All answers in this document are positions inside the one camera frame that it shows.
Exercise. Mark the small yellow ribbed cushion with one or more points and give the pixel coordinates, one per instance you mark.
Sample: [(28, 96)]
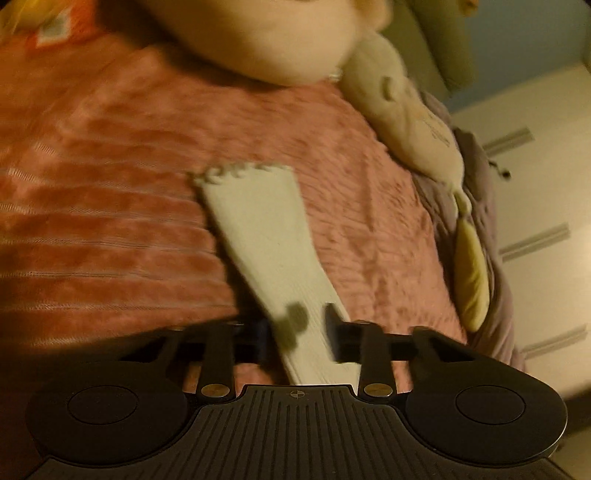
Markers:
[(472, 272)]

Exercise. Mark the white knit sweater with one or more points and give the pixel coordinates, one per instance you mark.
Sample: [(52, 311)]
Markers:
[(258, 230)]

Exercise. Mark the large cream plush pillow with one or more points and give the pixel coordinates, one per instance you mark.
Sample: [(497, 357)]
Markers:
[(258, 37)]

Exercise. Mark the purple duvet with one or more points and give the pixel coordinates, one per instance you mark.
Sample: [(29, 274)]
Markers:
[(485, 184)]

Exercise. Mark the white wardrobe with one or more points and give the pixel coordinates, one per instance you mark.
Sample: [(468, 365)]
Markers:
[(545, 194)]

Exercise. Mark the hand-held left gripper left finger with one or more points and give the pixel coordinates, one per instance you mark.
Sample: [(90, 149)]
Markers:
[(262, 339)]

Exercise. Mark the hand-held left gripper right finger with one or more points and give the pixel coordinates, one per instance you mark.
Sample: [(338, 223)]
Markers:
[(332, 325)]

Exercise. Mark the long cream plush toy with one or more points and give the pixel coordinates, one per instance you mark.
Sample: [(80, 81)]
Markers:
[(406, 124)]

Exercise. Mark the pink ribbed blanket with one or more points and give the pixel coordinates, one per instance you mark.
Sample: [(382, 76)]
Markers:
[(115, 184)]

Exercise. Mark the orange patterned pillow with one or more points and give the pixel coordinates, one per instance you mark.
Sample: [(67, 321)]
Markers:
[(60, 27)]

